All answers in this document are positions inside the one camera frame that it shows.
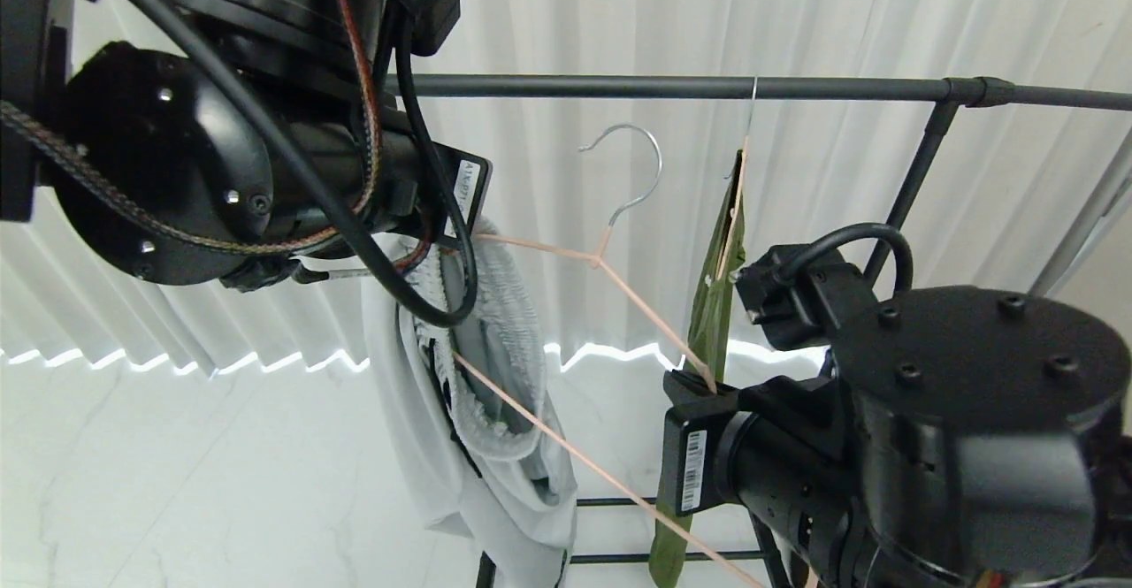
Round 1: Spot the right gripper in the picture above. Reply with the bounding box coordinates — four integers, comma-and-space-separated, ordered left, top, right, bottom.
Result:
659, 370, 872, 576

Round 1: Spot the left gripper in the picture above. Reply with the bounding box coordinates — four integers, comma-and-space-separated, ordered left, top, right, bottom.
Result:
283, 119, 493, 257

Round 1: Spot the green printed shirt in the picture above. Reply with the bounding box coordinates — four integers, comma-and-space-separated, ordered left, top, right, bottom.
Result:
648, 150, 748, 588

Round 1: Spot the pink clothes hanger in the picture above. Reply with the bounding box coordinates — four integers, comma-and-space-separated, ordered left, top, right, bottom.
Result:
716, 75, 760, 284
451, 122, 819, 588

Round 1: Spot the pale grey garment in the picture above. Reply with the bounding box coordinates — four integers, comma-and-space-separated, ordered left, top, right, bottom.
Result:
361, 233, 580, 588

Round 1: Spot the black clothes rack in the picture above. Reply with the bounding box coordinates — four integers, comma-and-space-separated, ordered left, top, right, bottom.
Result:
380, 73, 1132, 588

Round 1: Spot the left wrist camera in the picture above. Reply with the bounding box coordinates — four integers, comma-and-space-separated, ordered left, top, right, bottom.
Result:
389, 0, 461, 57

